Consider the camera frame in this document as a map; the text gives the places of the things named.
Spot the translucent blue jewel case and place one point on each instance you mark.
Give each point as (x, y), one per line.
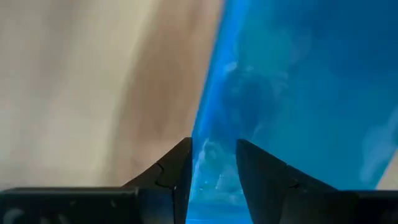
(295, 93)

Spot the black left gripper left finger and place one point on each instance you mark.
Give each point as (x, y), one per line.
(168, 193)

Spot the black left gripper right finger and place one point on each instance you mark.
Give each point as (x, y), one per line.
(267, 186)

